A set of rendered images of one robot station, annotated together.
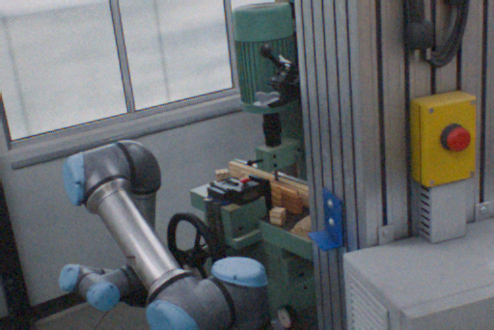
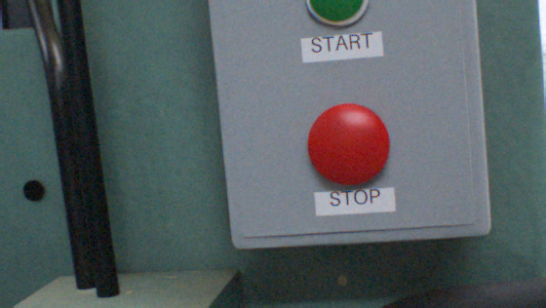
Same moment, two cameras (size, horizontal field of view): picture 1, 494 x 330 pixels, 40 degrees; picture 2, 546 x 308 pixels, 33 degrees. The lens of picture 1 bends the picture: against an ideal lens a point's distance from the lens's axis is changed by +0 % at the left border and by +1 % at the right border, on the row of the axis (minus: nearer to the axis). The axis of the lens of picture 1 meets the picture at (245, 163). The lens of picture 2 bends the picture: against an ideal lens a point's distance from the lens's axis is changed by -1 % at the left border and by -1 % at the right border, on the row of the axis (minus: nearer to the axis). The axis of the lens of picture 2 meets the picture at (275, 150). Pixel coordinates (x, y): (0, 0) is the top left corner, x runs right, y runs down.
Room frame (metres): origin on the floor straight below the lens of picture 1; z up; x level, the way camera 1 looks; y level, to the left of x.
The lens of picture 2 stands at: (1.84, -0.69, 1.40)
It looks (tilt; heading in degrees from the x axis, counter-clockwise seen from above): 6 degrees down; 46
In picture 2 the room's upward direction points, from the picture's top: 5 degrees counter-clockwise
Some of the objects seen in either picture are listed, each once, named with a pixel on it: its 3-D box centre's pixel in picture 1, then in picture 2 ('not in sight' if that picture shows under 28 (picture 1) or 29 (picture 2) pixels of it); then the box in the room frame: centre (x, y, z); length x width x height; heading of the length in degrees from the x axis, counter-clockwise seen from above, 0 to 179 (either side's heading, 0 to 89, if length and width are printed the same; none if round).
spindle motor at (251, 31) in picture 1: (265, 57); not in sight; (2.05, -0.10, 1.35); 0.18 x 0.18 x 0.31
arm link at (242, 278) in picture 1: (238, 290); not in sight; (1.32, 0.04, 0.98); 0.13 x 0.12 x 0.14; 126
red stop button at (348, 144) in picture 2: not in sight; (348, 143); (2.10, -0.46, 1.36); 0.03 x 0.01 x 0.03; 126
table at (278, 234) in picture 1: (258, 215); not in sight; (1.97, -0.02, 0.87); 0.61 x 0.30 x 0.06; 36
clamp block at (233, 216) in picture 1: (234, 211); not in sight; (1.92, 0.04, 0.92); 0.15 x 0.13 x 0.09; 36
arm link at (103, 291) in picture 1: (104, 289); not in sight; (1.64, 0.41, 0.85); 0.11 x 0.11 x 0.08; 36
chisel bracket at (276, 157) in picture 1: (280, 156); not in sight; (2.06, -0.11, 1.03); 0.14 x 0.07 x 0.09; 126
